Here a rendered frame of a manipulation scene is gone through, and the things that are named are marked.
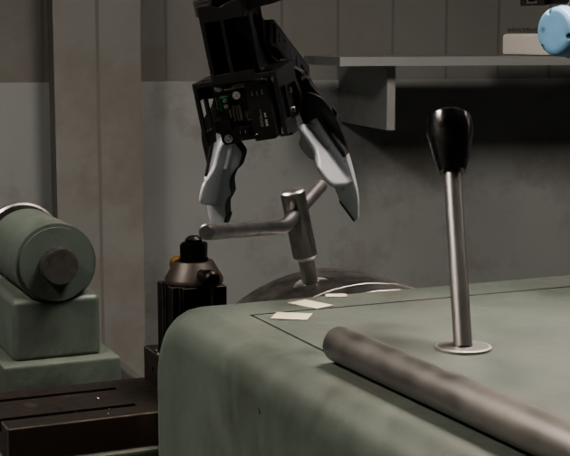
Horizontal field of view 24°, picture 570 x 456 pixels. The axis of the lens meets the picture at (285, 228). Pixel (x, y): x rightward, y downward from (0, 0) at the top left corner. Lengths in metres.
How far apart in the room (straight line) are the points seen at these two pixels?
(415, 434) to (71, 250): 1.59
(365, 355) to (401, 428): 0.08
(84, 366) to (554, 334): 1.43
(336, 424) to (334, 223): 4.35
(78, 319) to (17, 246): 0.16
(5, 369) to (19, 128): 2.66
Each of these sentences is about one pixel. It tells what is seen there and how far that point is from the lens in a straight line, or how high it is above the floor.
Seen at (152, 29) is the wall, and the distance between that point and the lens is 4.86.
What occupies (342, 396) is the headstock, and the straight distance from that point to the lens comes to 0.74.
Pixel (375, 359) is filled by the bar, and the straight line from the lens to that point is 0.74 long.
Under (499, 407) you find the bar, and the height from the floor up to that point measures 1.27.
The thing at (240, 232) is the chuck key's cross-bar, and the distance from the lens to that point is 0.99.
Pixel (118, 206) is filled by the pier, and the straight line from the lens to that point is 4.67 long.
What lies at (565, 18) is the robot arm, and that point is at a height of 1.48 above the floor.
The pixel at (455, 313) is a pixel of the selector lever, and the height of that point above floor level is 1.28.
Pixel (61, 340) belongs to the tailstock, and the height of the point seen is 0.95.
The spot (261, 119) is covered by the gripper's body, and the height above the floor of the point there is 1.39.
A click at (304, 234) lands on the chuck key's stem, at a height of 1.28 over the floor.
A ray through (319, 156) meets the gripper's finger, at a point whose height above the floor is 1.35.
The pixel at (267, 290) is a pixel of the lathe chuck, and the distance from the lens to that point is 1.19.
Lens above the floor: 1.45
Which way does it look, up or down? 8 degrees down
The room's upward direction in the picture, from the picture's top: straight up
